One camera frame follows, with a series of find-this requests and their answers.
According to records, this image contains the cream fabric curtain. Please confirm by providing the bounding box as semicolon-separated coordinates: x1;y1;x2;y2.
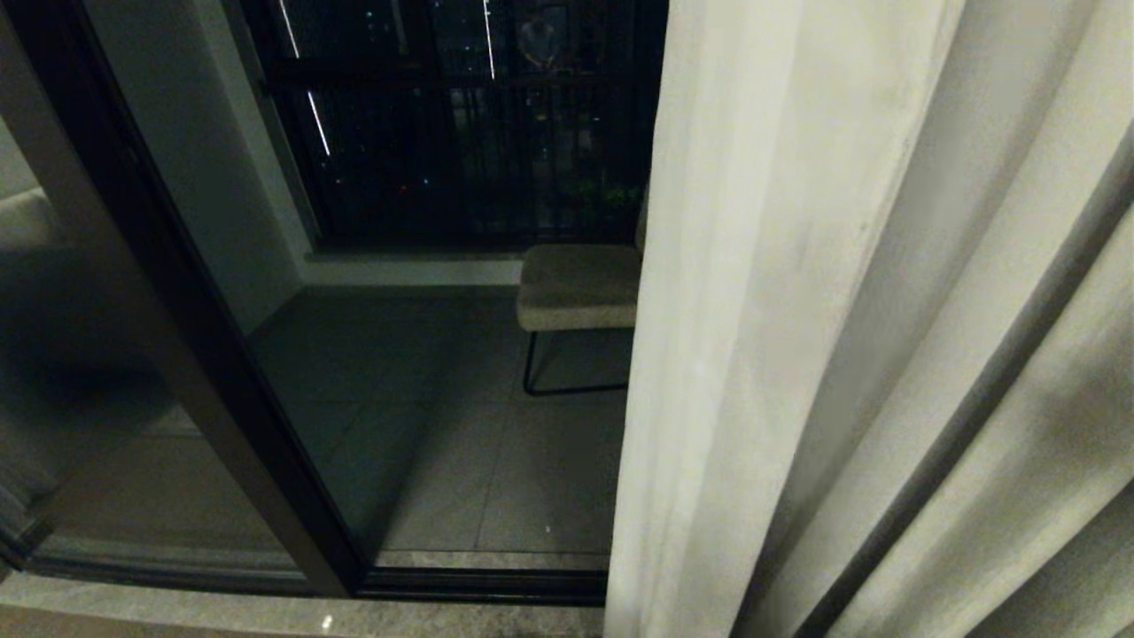
604;0;1134;638

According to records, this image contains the beige cushioned metal-leg chair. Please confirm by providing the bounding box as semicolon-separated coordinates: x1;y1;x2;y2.
517;206;647;397

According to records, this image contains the black framed glass balcony door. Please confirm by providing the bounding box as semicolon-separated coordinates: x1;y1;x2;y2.
0;0;671;607

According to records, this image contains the black metal balcony railing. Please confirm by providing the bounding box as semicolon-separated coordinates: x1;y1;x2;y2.
239;0;671;251

